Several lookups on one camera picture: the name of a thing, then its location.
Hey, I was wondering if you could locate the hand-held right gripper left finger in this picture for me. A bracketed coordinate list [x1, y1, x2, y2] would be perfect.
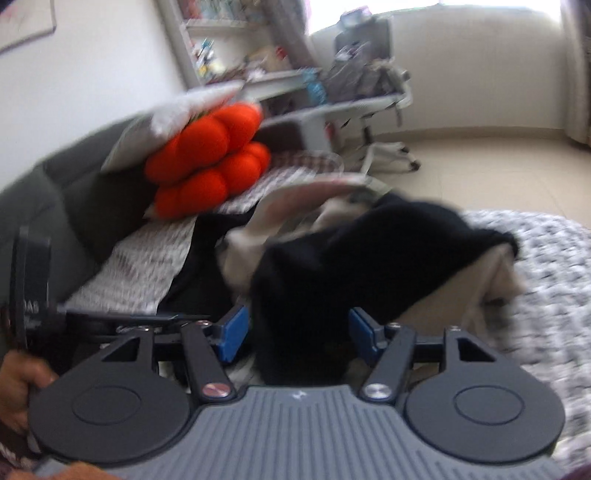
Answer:
[98, 307, 251, 401]

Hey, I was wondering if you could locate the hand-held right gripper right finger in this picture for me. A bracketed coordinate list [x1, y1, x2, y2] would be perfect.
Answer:
[349, 308, 502, 402]

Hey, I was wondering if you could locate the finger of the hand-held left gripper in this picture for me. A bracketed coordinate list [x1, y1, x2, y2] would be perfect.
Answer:
[58, 314, 211, 344]

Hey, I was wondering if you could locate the beige and black sweater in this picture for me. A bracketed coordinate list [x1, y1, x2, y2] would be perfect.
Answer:
[166, 178, 527, 388]

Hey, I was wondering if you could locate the person's left hand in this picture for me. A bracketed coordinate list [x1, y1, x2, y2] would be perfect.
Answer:
[0, 353, 56, 433]

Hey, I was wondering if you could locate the dark grey sofa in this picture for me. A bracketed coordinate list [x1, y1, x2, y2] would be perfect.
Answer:
[0, 111, 333, 324]

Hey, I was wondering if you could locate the orange plush cushion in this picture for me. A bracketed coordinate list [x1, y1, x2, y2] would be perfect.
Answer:
[144, 102, 272, 220]

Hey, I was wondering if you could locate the brown checked cloth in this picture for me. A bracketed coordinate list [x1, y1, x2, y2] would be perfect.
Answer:
[272, 150, 345, 175]

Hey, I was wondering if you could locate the grey white quilted blanket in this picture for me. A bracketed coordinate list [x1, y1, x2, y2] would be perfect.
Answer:
[65, 150, 591, 480]

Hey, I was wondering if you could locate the white office chair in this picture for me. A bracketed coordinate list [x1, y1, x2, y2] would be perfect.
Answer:
[323, 9, 422, 174]

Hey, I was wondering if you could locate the white pillow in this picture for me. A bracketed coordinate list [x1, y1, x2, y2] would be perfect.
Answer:
[100, 83, 245, 174]

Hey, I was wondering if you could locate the teal box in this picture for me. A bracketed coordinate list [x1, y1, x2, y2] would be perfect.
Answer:
[302, 69, 329, 105]

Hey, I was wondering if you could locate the white desk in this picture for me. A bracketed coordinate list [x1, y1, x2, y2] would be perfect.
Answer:
[203, 69, 409, 153]

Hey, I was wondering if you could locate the camouflage backpack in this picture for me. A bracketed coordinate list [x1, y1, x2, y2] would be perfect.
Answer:
[323, 39, 402, 95]

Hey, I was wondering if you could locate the white bookshelf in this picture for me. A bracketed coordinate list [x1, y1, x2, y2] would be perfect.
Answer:
[157, 0, 287, 88]

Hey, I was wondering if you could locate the grey patterned curtain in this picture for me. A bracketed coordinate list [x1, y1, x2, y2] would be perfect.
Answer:
[272, 0, 320, 70]

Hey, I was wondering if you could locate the bright window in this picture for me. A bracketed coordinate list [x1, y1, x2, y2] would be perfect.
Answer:
[309, 0, 564, 35]

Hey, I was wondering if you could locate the beige curtain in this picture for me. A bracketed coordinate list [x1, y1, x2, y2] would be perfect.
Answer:
[560, 0, 591, 149]

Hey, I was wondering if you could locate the framed wall picture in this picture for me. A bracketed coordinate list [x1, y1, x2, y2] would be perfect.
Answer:
[0, 0, 57, 54]

